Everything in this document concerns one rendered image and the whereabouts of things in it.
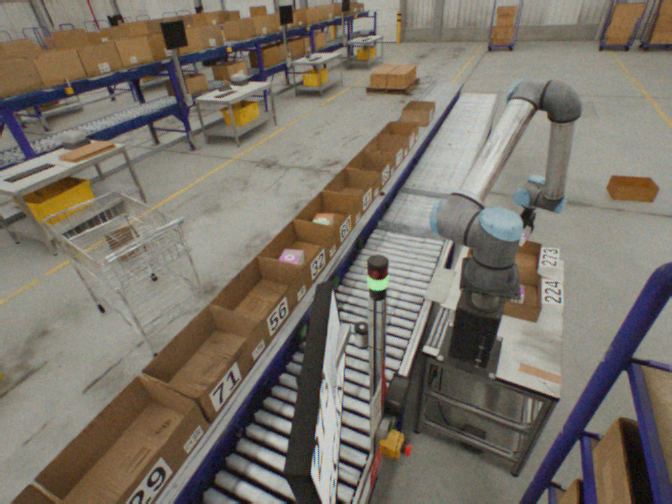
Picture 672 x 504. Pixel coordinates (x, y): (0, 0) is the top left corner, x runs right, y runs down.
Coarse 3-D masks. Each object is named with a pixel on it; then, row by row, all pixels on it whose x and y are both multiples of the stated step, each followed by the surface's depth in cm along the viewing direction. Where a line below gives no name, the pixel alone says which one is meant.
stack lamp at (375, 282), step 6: (372, 270) 85; (378, 270) 84; (384, 270) 84; (372, 276) 86; (378, 276) 85; (384, 276) 86; (372, 282) 87; (378, 282) 86; (384, 282) 87; (372, 288) 88; (378, 288) 87; (384, 288) 88
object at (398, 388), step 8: (400, 376) 125; (392, 384) 123; (400, 384) 123; (408, 384) 123; (392, 392) 121; (400, 392) 120; (384, 400) 120; (392, 400) 119; (400, 400) 119; (392, 408) 120; (400, 408) 118
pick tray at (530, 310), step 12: (528, 276) 201; (540, 276) 199; (528, 288) 203; (540, 288) 192; (528, 300) 195; (540, 300) 185; (504, 312) 188; (516, 312) 185; (528, 312) 182; (540, 312) 179
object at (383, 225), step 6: (378, 222) 261; (384, 222) 259; (390, 222) 257; (378, 228) 264; (384, 228) 262; (390, 228) 260; (396, 228) 258; (402, 228) 256; (408, 228) 254; (414, 228) 252; (420, 228) 250; (426, 228) 248; (408, 234) 256; (414, 234) 254; (420, 234) 252; (426, 234) 250; (432, 234) 248
